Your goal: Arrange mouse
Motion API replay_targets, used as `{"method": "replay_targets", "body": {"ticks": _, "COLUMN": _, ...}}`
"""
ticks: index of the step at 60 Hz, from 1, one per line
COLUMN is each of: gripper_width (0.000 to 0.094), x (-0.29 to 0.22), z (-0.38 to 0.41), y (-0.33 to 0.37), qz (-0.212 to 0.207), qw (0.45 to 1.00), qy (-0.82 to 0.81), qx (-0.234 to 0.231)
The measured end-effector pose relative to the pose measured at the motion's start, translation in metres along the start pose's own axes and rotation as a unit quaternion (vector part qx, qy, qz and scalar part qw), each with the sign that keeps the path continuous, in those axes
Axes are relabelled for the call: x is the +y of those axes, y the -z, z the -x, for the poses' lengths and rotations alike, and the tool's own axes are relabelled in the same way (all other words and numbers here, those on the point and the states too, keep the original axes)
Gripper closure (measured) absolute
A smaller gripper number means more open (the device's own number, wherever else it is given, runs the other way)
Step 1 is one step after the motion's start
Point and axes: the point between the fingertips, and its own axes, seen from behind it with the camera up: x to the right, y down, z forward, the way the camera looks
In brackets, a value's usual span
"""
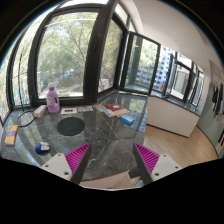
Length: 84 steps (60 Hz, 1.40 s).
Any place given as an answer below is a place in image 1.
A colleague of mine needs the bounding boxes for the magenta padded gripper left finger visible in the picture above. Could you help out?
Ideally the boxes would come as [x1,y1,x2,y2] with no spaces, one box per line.
[41,143,92,185]

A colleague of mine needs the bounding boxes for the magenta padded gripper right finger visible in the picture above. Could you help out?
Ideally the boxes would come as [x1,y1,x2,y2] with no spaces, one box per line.
[133,143,182,185]

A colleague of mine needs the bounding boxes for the blue and white computer mouse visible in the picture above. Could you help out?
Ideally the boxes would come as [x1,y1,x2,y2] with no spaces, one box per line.
[35,142,50,154]

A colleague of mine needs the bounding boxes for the round black mouse pad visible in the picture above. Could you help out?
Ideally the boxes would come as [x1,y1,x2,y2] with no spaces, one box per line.
[57,117,85,136]

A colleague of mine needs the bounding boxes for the blue and white small box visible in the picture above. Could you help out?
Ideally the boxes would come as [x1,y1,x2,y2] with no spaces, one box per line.
[121,115,134,125]

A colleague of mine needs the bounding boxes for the white flat card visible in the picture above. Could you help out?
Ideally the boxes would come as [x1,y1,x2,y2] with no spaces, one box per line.
[61,107,78,115]

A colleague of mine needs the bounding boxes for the tan cardboard box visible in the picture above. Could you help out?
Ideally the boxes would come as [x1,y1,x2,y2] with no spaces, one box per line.
[114,109,130,117]

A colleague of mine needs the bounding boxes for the small beige cardboard box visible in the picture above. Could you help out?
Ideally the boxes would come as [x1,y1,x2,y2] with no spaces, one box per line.
[34,105,47,118]

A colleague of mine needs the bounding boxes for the striped flat booklet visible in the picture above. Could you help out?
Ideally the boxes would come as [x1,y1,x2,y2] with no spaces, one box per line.
[94,105,115,118]

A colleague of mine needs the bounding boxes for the yellow and purple box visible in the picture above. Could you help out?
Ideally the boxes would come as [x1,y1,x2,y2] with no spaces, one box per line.
[5,125,18,146]

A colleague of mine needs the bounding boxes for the purple plastic bottle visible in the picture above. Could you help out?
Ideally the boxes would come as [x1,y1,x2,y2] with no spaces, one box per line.
[46,83,60,113]

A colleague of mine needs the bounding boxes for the red book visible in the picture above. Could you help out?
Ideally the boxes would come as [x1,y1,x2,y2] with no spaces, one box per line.
[106,103,123,112]

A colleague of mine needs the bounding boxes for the hanging dark clothes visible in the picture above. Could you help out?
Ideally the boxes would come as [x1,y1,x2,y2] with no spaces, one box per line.
[212,83,224,118]

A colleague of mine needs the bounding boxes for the black cable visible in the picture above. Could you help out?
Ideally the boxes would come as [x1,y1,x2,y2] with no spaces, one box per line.
[16,53,36,128]

